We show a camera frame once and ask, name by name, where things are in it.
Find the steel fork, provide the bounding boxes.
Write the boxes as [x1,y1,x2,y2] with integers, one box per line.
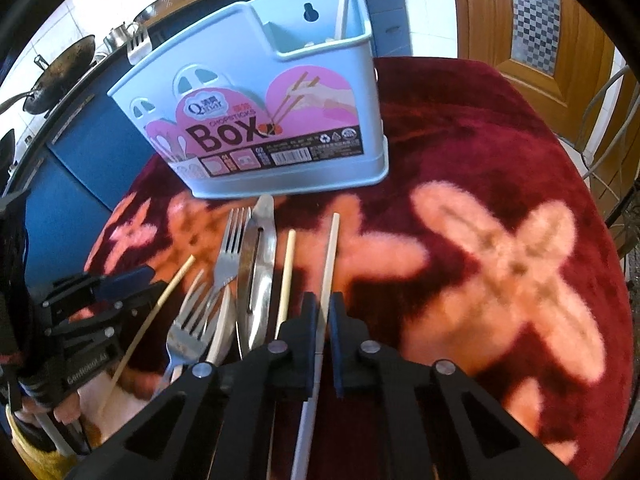
[127,25,153,66]
[213,207,252,295]
[153,270,217,396]

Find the steel peeler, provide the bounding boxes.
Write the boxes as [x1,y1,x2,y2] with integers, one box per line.
[236,194,277,359]

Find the left hand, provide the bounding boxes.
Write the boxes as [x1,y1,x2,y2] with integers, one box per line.
[13,392,81,427]

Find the blue base cabinets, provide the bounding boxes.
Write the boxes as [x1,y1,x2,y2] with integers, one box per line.
[6,0,410,286]

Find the red floral plush cloth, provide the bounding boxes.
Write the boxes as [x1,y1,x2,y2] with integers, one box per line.
[79,55,634,480]

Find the steel pitcher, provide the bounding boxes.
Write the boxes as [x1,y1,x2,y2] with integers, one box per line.
[103,22,139,53]

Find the light blue utensil holder box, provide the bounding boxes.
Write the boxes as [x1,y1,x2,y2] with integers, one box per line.
[110,0,388,200]

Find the steel mixing bowl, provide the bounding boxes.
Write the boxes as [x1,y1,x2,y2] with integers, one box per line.
[134,0,186,24]

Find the wooden door with glass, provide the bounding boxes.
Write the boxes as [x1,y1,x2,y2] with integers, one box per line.
[456,0,614,144]

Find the black wok with handle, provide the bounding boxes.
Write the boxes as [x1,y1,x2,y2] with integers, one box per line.
[1,35,96,115]

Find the black wire rack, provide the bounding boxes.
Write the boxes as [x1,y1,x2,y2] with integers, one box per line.
[561,62,639,280]

